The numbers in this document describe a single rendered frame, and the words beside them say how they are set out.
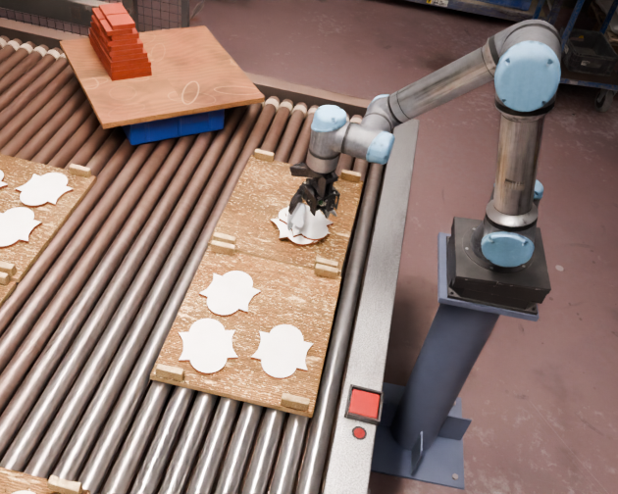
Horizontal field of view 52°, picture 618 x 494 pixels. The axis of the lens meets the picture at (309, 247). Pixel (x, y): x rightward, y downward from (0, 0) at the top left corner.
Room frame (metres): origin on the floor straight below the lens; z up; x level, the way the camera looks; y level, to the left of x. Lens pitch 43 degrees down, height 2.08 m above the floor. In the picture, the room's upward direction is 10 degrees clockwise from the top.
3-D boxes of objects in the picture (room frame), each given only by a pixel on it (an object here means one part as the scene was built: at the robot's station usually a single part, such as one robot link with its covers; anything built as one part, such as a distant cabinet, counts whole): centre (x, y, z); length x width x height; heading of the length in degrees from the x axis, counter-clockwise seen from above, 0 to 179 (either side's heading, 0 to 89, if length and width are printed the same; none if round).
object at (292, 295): (0.94, 0.09, 0.93); 0.41 x 0.35 x 0.02; 176
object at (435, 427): (1.31, -0.50, 0.44); 0.38 x 0.38 x 0.87; 89
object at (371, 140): (1.27, -0.10, 1.26); 0.11 x 0.11 x 0.08; 79
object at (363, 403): (0.78, -0.18, 0.92); 0.06 x 0.06 x 0.01; 86
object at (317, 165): (1.28, 0.00, 1.18); 0.08 x 0.08 x 0.05
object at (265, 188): (1.36, 0.07, 0.93); 0.41 x 0.35 x 0.02; 175
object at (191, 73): (1.80, 0.57, 1.03); 0.50 x 0.50 x 0.02; 35
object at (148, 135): (1.74, 0.54, 0.97); 0.31 x 0.31 x 0.10; 35
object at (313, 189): (1.27, 0.00, 1.10); 0.09 x 0.08 x 0.12; 39
